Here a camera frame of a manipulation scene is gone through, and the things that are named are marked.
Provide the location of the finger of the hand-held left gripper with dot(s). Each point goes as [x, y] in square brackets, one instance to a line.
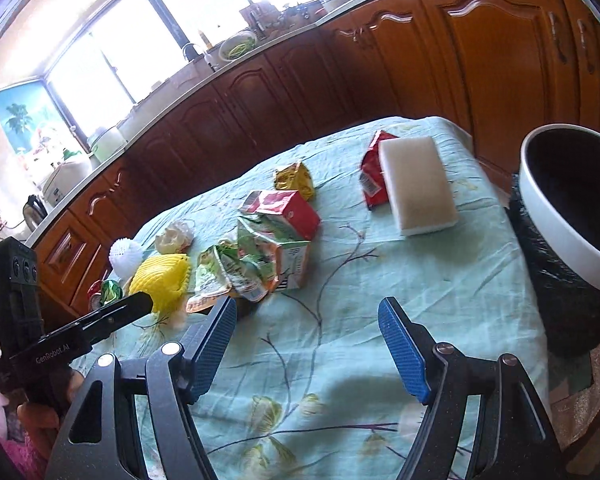
[120, 310]

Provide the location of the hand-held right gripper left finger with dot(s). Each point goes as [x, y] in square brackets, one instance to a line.
[214, 347]

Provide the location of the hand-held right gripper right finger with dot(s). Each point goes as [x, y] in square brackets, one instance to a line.
[405, 355]

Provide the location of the yellow foam fruit net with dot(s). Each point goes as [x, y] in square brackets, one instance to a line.
[157, 280]

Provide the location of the green carton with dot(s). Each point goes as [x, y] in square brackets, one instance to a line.
[265, 255]

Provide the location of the red drink carton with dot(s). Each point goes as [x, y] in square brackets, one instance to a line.
[285, 210]

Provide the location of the white foam block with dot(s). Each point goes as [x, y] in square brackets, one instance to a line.
[417, 185]

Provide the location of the red snack wrapper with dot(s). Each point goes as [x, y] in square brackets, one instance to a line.
[371, 170]

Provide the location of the yellow wrapper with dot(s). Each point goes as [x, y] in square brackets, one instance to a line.
[295, 177]

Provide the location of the white bin with black bag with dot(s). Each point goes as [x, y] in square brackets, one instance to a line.
[555, 200]

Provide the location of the person's left hand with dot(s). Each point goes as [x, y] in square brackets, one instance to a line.
[40, 425]

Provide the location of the white foam fruit net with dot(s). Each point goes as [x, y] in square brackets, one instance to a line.
[125, 257]

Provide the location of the green flattened pouch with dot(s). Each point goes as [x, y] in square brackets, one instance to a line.
[212, 275]

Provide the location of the teal floral tablecloth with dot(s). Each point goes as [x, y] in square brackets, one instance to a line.
[380, 280]

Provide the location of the crumpled clear plastic wrap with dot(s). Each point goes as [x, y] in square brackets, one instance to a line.
[172, 237]

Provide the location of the stainless steel kettle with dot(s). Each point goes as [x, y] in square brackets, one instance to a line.
[34, 212]

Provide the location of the white rice cooker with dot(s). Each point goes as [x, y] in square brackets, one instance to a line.
[67, 180]

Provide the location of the white green lidded pot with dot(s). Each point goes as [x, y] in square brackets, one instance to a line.
[107, 142]

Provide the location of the sink faucet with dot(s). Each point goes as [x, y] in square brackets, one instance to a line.
[191, 50]

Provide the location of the kitchen window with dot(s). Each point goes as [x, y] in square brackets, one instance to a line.
[130, 40]

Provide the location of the bowl of green vegetables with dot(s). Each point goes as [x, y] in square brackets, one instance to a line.
[237, 45]

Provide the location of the brown wooden lower cabinets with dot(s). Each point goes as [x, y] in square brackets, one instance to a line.
[430, 60]

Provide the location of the wooden knife rack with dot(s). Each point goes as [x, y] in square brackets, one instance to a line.
[255, 20]

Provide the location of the white electric cooking pot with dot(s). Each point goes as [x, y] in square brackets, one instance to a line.
[332, 2]

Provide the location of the palm tree wall poster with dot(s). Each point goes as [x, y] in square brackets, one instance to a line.
[20, 115]

